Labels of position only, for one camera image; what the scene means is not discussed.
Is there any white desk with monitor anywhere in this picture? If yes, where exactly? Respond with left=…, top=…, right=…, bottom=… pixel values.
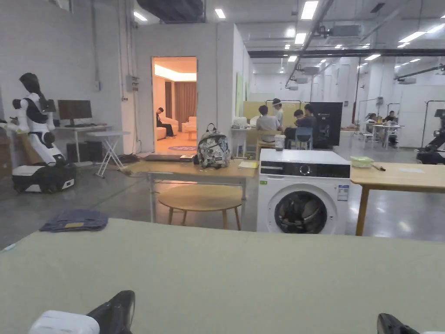
left=55, top=99, right=114, bottom=164

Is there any white humanoid robot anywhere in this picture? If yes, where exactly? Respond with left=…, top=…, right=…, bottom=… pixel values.
left=6, top=72, right=77, bottom=194

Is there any wooden table with backpack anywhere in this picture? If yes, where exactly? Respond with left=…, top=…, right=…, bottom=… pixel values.
left=128, top=123, right=260, bottom=224

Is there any white washing machine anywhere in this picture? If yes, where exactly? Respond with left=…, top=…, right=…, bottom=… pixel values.
left=256, top=134, right=352, bottom=236

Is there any bed with pale green sheet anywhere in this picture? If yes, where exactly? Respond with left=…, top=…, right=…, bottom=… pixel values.
left=0, top=217, right=445, bottom=334

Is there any round wooden low table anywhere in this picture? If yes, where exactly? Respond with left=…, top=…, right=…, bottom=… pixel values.
left=156, top=184, right=243, bottom=231

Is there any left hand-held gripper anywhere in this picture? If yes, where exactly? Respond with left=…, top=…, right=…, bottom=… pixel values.
left=29, top=290, right=136, bottom=334

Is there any light wooden table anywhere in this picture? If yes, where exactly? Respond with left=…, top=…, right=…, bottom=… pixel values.
left=349, top=155, right=445, bottom=237

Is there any group of people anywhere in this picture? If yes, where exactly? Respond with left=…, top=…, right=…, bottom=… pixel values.
left=256, top=98, right=317, bottom=150
left=364, top=110, right=401, bottom=148

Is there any small white folding table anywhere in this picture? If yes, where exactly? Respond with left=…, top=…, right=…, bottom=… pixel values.
left=86, top=130, right=131, bottom=179

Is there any folded blue denim garment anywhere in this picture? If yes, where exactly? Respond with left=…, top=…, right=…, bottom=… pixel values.
left=40, top=208, right=110, bottom=233

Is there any black robot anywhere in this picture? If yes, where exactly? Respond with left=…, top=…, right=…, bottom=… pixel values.
left=415, top=108, right=445, bottom=165

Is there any black standing panel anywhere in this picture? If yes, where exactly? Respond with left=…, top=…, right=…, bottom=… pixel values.
left=309, top=101, right=344, bottom=147

